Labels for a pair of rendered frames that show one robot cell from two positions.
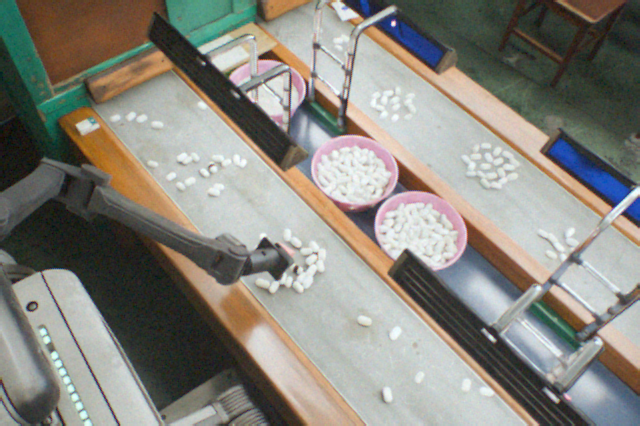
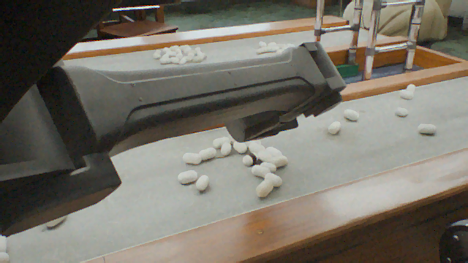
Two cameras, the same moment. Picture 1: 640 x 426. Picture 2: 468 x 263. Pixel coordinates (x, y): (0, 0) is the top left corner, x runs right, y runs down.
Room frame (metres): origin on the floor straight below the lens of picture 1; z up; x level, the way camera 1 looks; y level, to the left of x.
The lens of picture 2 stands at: (0.50, 0.69, 1.16)
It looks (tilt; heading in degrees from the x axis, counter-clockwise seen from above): 27 degrees down; 291
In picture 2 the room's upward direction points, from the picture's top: straight up
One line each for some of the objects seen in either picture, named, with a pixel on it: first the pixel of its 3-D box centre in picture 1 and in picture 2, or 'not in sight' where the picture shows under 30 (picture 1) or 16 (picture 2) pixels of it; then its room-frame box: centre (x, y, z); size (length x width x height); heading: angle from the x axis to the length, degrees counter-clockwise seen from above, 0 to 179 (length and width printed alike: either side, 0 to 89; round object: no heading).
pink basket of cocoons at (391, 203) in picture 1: (417, 237); not in sight; (0.89, -0.31, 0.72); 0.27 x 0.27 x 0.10
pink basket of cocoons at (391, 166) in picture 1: (353, 177); not in sight; (1.08, -0.10, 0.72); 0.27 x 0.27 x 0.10
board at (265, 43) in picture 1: (227, 52); not in sight; (1.54, 0.37, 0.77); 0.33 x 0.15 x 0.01; 137
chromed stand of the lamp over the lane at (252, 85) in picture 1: (248, 117); not in sight; (1.12, 0.23, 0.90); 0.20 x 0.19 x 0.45; 47
